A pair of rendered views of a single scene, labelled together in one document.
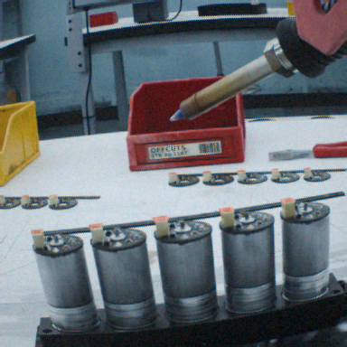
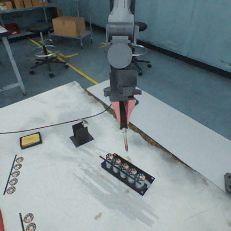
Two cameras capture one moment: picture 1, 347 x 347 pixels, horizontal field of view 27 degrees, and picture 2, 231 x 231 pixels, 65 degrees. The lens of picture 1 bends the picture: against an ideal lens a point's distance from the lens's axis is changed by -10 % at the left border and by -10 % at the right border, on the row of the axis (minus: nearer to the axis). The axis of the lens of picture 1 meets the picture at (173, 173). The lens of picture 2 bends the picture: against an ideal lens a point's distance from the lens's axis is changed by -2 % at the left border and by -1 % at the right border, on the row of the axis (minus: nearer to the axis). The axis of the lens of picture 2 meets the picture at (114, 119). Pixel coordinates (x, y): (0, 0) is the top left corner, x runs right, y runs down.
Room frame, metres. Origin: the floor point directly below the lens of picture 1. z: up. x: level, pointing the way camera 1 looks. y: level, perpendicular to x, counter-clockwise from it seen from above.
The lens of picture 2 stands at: (0.58, 0.19, 1.27)
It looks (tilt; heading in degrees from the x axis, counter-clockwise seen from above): 41 degrees down; 221
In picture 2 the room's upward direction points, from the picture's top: straight up
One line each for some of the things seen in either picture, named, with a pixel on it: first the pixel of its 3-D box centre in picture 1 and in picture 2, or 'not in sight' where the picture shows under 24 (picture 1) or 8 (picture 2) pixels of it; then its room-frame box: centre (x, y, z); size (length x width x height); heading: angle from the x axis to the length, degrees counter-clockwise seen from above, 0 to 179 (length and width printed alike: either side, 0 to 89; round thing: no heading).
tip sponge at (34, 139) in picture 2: not in sight; (30, 140); (0.43, -0.36, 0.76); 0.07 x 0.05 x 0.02; 157
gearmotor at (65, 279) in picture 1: (68, 292); (139, 181); (0.32, 0.05, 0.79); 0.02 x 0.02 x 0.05
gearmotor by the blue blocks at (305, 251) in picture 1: (305, 259); (110, 161); (0.32, -0.06, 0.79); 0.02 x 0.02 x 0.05
